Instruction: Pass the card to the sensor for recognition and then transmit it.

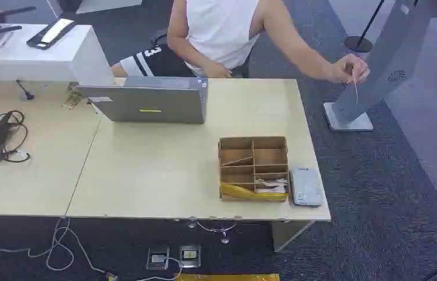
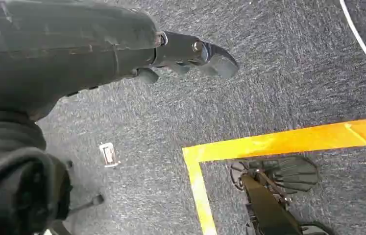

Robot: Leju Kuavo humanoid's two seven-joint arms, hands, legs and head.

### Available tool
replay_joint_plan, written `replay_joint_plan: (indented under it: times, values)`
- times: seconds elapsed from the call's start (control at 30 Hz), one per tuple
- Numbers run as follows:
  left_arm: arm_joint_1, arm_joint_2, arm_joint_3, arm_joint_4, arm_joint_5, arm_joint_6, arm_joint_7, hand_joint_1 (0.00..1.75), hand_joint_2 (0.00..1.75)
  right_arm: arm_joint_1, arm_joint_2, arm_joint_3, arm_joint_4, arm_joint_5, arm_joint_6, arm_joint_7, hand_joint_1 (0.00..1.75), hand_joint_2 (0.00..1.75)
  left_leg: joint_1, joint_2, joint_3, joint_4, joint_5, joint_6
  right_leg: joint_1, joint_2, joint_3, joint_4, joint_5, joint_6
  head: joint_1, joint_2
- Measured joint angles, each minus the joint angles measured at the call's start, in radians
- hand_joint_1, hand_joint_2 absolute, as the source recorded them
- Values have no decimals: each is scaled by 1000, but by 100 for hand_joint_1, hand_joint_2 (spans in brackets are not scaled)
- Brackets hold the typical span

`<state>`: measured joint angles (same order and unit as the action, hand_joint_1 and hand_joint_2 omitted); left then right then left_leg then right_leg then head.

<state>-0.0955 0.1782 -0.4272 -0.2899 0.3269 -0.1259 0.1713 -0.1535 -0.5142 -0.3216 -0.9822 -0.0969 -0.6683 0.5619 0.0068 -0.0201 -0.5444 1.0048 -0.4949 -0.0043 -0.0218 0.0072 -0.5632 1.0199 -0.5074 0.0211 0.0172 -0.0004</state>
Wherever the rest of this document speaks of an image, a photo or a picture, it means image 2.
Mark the yellow floor tape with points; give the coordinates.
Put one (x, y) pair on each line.
(267, 144)

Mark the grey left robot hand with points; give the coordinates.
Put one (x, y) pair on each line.
(56, 48)

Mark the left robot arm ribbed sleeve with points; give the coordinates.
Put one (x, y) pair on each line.
(10, 181)

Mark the small silver floor plate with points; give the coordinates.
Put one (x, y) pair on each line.
(108, 155)

